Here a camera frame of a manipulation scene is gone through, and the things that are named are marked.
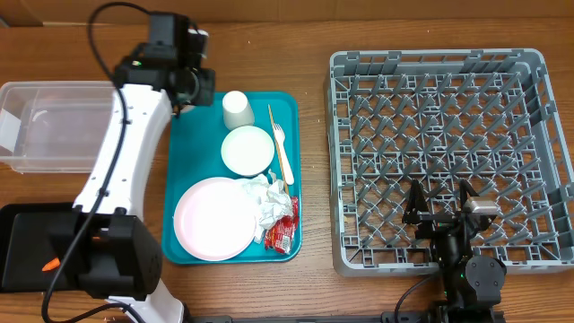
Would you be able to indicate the red snack wrapper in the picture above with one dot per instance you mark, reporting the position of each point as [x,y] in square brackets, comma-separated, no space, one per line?
[281,236]

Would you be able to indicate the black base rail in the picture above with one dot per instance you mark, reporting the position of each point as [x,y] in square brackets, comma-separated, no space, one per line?
[384,317]

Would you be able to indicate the white napkin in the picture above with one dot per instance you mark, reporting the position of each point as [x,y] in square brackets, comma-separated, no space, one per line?
[267,191]

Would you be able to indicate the black plastic tray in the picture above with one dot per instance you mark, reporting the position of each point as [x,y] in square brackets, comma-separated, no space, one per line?
[25,246]

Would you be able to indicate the white small bowl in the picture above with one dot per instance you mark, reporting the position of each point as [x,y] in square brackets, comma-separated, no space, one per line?
[247,151]

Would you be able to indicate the white plastic fork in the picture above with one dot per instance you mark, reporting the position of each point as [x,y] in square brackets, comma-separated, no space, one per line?
[279,136]

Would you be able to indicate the clear plastic bin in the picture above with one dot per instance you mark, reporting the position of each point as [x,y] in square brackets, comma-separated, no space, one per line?
[50,127]

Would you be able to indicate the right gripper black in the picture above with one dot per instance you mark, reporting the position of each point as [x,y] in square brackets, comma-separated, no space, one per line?
[437,222]

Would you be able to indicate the pink bowl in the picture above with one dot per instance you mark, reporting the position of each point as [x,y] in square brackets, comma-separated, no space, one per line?
[182,108]

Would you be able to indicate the large pink plate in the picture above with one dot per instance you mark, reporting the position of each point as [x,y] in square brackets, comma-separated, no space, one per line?
[215,220]

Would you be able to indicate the white paper cup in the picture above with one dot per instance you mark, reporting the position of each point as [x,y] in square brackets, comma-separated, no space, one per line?
[236,110]

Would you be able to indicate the wooden chopstick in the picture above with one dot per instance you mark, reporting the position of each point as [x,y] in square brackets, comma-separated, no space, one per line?
[271,116]

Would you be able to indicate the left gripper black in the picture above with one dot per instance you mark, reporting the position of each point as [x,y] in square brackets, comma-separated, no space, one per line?
[208,97]

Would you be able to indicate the teal serving tray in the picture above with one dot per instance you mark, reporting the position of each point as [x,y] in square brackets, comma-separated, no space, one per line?
[195,154]

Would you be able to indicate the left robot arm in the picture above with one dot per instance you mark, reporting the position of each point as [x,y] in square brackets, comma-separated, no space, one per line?
[103,245]

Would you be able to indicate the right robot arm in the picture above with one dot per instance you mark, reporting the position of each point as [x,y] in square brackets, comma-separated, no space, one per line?
[472,284]

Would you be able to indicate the grey plastic dishwasher rack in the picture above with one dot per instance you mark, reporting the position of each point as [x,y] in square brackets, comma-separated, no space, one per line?
[487,116]

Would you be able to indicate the orange carrot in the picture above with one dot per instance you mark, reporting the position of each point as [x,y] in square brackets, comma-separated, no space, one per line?
[51,265]

